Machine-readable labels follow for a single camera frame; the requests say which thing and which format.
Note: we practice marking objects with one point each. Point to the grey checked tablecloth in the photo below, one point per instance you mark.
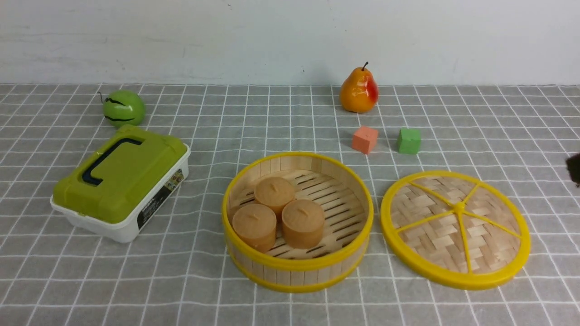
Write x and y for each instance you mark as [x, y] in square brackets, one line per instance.
[178, 273]

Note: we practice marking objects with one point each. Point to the woven bamboo lid yellow rim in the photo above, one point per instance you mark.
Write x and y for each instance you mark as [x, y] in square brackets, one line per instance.
[455, 230]

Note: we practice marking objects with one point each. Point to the orange yellow pear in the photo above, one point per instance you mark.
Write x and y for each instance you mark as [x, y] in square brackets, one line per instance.
[359, 93]

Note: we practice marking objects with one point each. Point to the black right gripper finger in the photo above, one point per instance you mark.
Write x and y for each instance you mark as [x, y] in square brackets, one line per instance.
[573, 168]

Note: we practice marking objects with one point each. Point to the brown bun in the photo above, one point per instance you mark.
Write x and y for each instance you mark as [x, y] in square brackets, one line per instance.
[256, 225]
[302, 224]
[275, 193]

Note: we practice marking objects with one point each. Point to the orange cube block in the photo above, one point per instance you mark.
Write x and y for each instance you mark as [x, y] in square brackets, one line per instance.
[364, 139]

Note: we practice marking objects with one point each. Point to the green cube block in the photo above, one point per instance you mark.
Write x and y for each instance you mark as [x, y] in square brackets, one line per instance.
[409, 141]

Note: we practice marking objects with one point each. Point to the brown bun back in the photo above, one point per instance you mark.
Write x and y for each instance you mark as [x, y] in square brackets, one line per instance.
[275, 193]

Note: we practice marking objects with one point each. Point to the brown bun front right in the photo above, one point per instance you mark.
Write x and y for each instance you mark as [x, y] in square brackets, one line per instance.
[302, 224]

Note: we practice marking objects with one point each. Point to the brown bun front left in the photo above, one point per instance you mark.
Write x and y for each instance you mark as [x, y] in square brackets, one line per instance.
[256, 225]

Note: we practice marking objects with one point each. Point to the green apple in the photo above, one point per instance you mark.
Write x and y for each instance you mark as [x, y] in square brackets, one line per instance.
[123, 107]

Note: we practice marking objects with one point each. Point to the green lidded white storage box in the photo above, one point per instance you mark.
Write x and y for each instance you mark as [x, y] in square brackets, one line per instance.
[116, 191]

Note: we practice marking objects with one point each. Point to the bamboo steamer basket yellow rims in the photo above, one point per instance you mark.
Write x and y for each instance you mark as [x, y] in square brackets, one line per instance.
[348, 212]

